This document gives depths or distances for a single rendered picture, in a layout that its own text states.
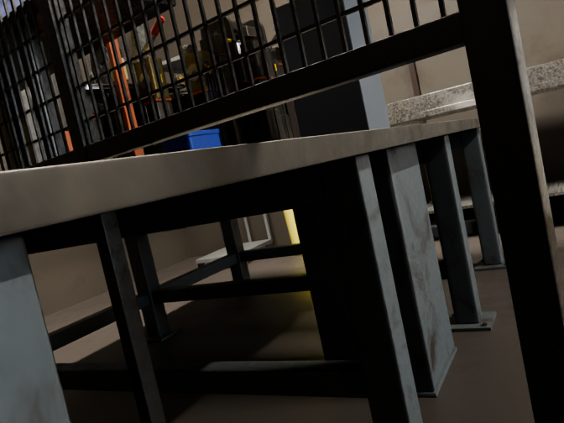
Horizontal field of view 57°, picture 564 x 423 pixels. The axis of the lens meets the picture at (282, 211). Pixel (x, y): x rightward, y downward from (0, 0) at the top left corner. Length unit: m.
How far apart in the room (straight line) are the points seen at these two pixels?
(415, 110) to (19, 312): 3.03
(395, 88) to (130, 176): 3.81
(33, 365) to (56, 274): 3.80
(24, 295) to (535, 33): 3.85
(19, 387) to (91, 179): 0.15
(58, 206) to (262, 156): 0.28
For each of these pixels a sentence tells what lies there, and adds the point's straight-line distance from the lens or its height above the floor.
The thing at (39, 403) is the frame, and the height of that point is 0.54.
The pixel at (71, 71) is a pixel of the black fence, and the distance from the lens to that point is 0.89.
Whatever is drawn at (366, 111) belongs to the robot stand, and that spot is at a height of 0.77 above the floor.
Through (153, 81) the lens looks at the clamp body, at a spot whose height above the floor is 0.98.
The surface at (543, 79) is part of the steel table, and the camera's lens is 3.20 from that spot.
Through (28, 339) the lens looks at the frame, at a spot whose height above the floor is 0.59.
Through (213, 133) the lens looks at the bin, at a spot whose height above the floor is 0.78.
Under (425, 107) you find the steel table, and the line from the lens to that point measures 3.28.
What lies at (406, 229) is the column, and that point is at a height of 0.44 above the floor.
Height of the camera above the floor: 0.66
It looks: 5 degrees down
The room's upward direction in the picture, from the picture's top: 12 degrees counter-clockwise
